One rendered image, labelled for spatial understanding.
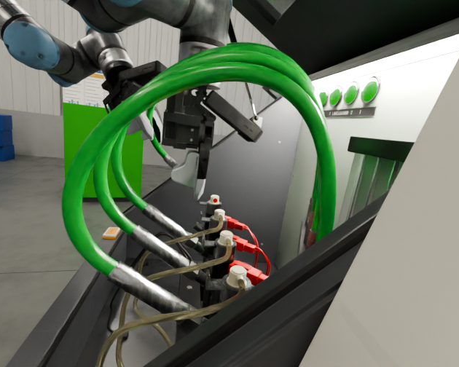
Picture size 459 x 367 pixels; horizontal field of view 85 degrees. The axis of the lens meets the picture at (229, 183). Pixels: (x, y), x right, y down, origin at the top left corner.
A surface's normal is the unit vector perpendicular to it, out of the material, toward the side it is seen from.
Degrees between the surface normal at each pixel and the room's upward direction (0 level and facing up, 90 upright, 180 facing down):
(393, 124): 90
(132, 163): 90
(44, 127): 90
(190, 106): 90
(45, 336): 0
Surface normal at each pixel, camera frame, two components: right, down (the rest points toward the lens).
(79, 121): 0.41, 0.25
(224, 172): 0.14, 0.24
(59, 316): 0.13, -0.97
